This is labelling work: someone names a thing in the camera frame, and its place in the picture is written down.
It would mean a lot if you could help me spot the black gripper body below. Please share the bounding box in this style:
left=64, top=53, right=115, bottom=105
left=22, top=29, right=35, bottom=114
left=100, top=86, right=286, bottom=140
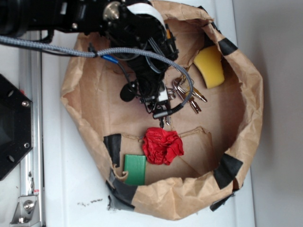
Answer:
left=104, top=0, right=179, bottom=105

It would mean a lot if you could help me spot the silver key bunch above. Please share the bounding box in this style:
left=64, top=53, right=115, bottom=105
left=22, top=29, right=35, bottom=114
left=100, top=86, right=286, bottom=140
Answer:
left=159, top=75, right=208, bottom=129

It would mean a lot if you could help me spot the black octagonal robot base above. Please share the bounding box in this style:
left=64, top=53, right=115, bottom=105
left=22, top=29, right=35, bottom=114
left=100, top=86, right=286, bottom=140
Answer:
left=0, top=75, right=33, bottom=180

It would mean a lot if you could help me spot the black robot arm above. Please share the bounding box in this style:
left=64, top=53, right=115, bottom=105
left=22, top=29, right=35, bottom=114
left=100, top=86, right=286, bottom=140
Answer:
left=0, top=0, right=178, bottom=108

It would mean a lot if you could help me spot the yellow sponge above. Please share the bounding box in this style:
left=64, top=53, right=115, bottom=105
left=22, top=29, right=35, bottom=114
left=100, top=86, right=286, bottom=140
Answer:
left=194, top=45, right=225, bottom=89

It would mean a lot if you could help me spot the red crumpled paper ball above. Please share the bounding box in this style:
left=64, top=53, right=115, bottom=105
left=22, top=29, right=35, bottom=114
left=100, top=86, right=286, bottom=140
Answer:
left=142, top=127, right=184, bottom=166

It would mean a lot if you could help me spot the green wooden block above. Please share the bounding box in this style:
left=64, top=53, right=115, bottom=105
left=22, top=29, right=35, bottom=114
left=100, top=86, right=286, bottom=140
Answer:
left=124, top=154, right=146, bottom=185

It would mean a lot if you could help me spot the brown paper bag tray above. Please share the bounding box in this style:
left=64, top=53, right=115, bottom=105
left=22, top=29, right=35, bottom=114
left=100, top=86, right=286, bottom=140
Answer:
left=61, top=0, right=263, bottom=220

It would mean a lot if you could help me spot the grey braided cable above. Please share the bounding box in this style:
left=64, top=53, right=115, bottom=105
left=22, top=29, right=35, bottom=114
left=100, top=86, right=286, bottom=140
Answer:
left=0, top=35, right=193, bottom=119

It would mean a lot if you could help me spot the aluminium extrusion rail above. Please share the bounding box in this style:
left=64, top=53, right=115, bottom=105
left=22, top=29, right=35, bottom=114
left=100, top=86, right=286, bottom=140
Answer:
left=18, top=30, right=45, bottom=227

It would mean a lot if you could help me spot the metal corner bracket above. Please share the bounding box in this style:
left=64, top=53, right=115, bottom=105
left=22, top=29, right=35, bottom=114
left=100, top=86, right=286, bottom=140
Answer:
left=9, top=195, right=40, bottom=227

